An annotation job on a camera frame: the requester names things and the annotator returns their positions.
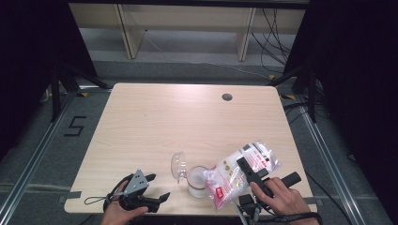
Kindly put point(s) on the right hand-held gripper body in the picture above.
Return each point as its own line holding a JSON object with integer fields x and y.
{"x": 291, "y": 179}

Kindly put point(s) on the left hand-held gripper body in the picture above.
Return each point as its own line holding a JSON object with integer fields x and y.
{"x": 136, "y": 185}

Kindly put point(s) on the red and clear powder bag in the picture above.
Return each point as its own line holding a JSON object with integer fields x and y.
{"x": 228, "y": 181}

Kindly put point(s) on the clear glass jar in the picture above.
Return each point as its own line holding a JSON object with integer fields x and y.
{"x": 195, "y": 184}

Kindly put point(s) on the person's right hand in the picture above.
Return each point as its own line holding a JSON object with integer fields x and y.
{"x": 286, "y": 201}

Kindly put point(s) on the person's left hand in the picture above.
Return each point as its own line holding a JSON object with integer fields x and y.
{"x": 119, "y": 217}

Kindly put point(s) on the clear jar lid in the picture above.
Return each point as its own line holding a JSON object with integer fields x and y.
{"x": 179, "y": 167}

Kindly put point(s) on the grey tape strip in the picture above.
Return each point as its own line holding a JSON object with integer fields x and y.
{"x": 73, "y": 195}
{"x": 313, "y": 200}

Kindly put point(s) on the yellow and black tape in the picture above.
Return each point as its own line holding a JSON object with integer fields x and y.
{"x": 288, "y": 97}
{"x": 82, "y": 94}

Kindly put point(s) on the black metal stand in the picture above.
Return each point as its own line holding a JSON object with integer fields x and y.
{"x": 55, "y": 93}
{"x": 311, "y": 93}

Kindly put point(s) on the black curtain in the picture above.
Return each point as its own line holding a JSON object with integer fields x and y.
{"x": 359, "y": 62}
{"x": 25, "y": 47}

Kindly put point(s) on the beige wooden shelf unit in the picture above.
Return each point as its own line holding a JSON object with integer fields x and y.
{"x": 131, "y": 37}

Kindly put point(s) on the metal floor rail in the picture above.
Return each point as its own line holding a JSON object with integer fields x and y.
{"x": 37, "y": 156}
{"x": 324, "y": 156}

